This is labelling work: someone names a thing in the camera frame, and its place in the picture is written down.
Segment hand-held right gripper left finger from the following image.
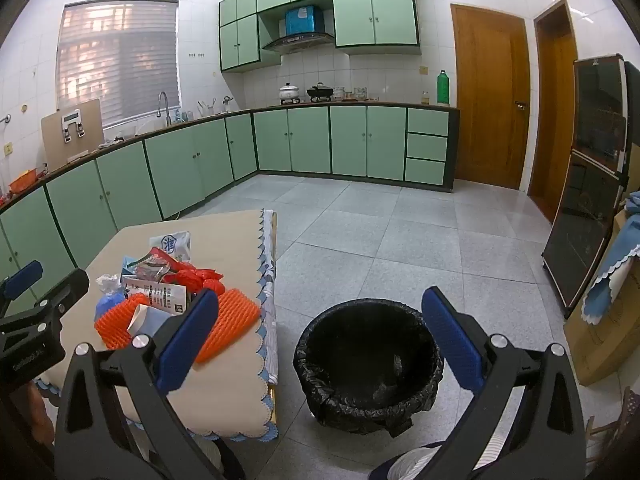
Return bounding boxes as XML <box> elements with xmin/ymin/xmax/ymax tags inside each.
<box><xmin>54</xmin><ymin>289</ymin><xmax>223</xmax><ymax>480</ymax></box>

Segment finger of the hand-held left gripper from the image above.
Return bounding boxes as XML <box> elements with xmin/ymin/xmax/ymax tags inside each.
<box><xmin>0</xmin><ymin>260</ymin><xmax>45</xmax><ymax>302</ymax></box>
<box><xmin>0</xmin><ymin>268</ymin><xmax>91</xmax><ymax>342</ymax></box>

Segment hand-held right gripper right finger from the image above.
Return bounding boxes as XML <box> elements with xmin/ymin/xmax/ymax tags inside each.
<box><xmin>421</xmin><ymin>286</ymin><xmax>587</xmax><ymax>480</ymax></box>

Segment pale blue paper box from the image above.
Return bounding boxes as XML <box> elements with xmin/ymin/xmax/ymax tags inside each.
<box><xmin>126</xmin><ymin>304</ymin><xmax>172</xmax><ymax>337</ymax></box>

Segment white plastic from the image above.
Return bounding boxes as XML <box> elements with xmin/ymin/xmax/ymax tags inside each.
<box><xmin>95</xmin><ymin>273</ymin><xmax>124</xmax><ymax>296</ymax></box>

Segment large orange foam net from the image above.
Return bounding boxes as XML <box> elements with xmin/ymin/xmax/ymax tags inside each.
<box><xmin>192</xmin><ymin>287</ymin><xmax>262</xmax><ymax>365</ymax></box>

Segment white green milk carton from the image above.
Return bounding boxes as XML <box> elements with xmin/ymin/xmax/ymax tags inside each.
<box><xmin>121</xmin><ymin>275</ymin><xmax>188</xmax><ymax>317</ymax></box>

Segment small orange foam net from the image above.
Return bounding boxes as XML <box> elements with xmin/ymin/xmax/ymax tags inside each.
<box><xmin>95</xmin><ymin>294</ymin><xmax>151</xmax><ymax>351</ymax></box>

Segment red paper cup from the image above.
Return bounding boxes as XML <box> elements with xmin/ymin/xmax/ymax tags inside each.
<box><xmin>165</xmin><ymin>266</ymin><xmax>224</xmax><ymax>297</ymax></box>

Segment clear printed snack wrapper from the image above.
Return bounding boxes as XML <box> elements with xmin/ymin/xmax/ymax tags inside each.
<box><xmin>132</xmin><ymin>249</ymin><xmax>188</xmax><ymax>282</ymax></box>

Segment white plastic bag blue mark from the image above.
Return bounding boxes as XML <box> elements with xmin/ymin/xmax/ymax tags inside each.
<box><xmin>149</xmin><ymin>230</ymin><xmax>192</xmax><ymax>263</ymax></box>

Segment black bin with bag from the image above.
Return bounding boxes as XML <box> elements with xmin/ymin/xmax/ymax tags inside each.
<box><xmin>294</xmin><ymin>298</ymin><xmax>445</xmax><ymax>437</ymax></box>

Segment person's left forearm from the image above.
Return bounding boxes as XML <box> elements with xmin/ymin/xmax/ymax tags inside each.
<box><xmin>0</xmin><ymin>380</ymin><xmax>56</xmax><ymax>466</ymax></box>

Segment orange plastic basket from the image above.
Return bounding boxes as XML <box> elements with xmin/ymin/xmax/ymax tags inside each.
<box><xmin>9</xmin><ymin>169</ymin><xmax>43</xmax><ymax>194</ymax></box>

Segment beige scalloped tablecloth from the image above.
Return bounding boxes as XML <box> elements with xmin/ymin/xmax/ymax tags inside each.
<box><xmin>37</xmin><ymin>208</ymin><xmax>278</xmax><ymax>442</ymax></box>

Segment white patterned under cloth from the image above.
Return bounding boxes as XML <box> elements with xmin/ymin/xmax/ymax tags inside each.
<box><xmin>259</xmin><ymin>208</ymin><xmax>280</xmax><ymax>386</ymax></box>

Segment cardboard board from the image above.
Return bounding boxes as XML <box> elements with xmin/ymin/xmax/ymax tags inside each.
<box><xmin>41</xmin><ymin>98</ymin><xmax>106</xmax><ymax>171</ymax></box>

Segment cardboard box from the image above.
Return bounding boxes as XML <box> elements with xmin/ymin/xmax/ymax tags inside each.
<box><xmin>563</xmin><ymin>210</ymin><xmax>640</xmax><ymax>386</ymax></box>

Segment brown stool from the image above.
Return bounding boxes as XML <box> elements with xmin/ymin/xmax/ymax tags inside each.
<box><xmin>585</xmin><ymin>385</ymin><xmax>640</xmax><ymax>466</ymax></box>

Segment blue scalloped cloth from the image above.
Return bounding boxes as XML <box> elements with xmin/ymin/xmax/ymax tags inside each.
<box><xmin>580</xmin><ymin>191</ymin><xmax>640</xmax><ymax>326</ymax></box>

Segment black glass cabinet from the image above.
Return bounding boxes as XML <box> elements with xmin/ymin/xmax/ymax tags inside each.
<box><xmin>542</xmin><ymin>54</ymin><xmax>640</xmax><ymax>320</ymax></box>

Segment green base cabinets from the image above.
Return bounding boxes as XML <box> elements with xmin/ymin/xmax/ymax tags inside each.
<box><xmin>0</xmin><ymin>102</ymin><xmax>460</xmax><ymax>283</ymax></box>

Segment window with blinds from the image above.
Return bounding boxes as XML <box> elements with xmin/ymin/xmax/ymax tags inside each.
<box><xmin>56</xmin><ymin>0</ymin><xmax>181</xmax><ymax>133</ymax></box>

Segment range hood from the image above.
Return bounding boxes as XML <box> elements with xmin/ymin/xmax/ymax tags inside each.
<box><xmin>262</xmin><ymin>31</ymin><xmax>336</xmax><ymax>54</ymax></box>

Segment wooden door with handle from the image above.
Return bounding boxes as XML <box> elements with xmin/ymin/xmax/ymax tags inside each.
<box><xmin>450</xmin><ymin>3</ymin><xmax>532</xmax><ymax>191</ymax></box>

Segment green wall cabinets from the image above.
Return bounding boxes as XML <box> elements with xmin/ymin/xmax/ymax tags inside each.
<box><xmin>218</xmin><ymin>0</ymin><xmax>422</xmax><ymax>74</ymax></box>

